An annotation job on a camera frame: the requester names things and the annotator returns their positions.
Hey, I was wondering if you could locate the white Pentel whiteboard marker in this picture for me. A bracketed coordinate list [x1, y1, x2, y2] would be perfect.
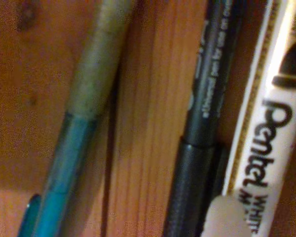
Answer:
[222, 0, 296, 237]

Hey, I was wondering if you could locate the black fineliner pen red end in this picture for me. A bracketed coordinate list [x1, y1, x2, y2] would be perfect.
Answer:
[162, 0, 245, 237]

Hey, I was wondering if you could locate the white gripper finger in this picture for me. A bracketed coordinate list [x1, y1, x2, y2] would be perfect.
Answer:
[202, 195, 252, 237]

